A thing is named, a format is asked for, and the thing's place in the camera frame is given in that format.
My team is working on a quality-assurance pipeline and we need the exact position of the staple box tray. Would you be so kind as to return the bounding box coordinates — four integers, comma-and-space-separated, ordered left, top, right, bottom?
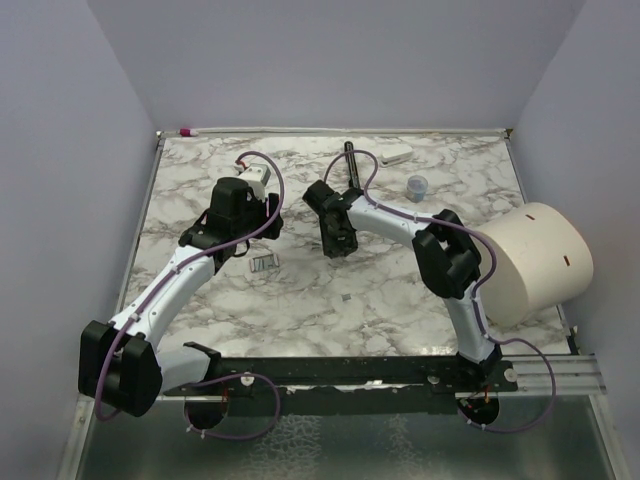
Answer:
249, 253, 280, 273

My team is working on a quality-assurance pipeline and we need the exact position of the white stapler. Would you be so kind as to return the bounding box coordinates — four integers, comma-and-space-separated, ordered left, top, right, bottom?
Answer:
378, 145, 414, 167

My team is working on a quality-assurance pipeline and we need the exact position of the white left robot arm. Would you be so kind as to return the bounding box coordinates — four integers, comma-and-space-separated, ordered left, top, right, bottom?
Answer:
78, 165, 283, 417

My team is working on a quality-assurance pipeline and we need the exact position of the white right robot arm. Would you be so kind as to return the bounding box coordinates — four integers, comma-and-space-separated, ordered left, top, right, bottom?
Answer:
303, 180, 502, 391

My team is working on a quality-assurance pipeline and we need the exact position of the clear tub of clips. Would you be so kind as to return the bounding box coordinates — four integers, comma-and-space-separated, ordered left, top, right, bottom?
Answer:
406, 175, 428, 203

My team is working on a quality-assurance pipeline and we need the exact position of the pink capped white tube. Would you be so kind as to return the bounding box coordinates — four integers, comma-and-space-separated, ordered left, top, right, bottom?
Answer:
179, 128, 199, 137

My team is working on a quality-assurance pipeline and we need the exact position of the large white paper roll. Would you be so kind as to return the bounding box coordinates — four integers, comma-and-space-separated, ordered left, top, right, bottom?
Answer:
477, 202, 594, 327

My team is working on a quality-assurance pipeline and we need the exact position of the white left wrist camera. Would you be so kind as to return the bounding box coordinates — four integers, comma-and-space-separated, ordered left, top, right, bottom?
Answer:
239, 164, 271, 197

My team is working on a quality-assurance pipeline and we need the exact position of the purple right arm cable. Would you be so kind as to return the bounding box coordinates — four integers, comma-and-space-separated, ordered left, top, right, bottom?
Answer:
322, 149, 557, 434

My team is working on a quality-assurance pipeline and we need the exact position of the aluminium frame rail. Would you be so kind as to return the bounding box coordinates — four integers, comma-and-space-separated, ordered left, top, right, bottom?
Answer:
61, 354, 614, 479

